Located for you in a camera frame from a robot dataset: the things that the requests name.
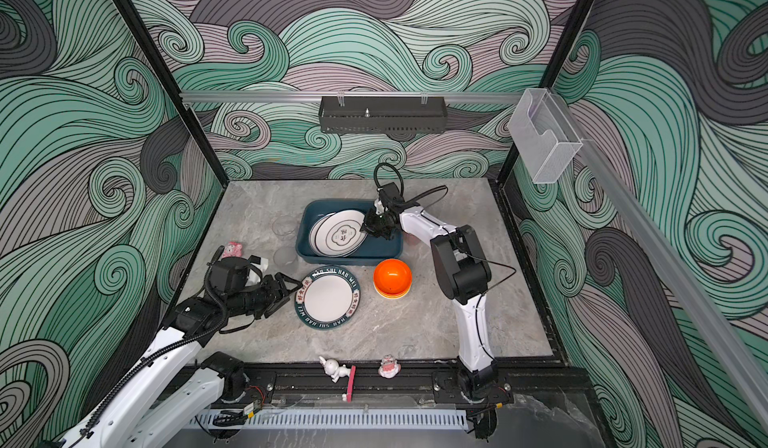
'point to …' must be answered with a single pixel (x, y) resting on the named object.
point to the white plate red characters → (321, 236)
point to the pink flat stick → (351, 383)
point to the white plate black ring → (337, 234)
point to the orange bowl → (392, 278)
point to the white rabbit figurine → (333, 369)
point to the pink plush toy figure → (233, 249)
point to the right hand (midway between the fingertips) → (360, 227)
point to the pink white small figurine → (389, 366)
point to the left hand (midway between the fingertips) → (299, 288)
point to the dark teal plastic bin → (376, 250)
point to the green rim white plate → (327, 298)
